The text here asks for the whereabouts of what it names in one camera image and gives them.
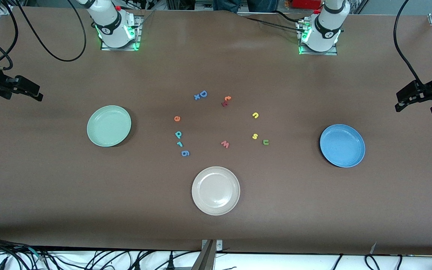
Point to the brown table cover sheet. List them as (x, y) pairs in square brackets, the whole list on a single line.
[(51, 206)]

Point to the white paper scrap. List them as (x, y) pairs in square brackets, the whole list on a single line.
[(373, 247)]

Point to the pink foam letter w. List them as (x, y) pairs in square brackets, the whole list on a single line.
[(225, 144)]

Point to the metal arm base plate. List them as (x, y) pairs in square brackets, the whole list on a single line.
[(105, 48), (321, 53)]

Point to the blue plate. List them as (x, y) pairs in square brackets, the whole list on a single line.
[(342, 146)]

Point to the blue foam letter D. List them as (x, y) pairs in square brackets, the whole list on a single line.
[(201, 93)]

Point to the beige plate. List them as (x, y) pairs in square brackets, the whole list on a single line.
[(216, 191)]

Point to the red box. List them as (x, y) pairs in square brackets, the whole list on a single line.
[(306, 3)]

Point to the black power plug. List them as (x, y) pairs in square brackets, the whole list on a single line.
[(170, 262), (3, 263)]

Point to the light green plate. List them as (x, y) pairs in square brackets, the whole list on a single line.
[(109, 126)]

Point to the blue foam letter g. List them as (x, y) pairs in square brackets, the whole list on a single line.
[(185, 153)]

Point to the grey aluminium beam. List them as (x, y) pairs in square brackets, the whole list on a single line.
[(204, 260)]

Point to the silver metal bracket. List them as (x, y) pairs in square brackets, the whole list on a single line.
[(219, 245)]

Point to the teal foam letter p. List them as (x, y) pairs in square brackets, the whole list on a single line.
[(178, 134)]

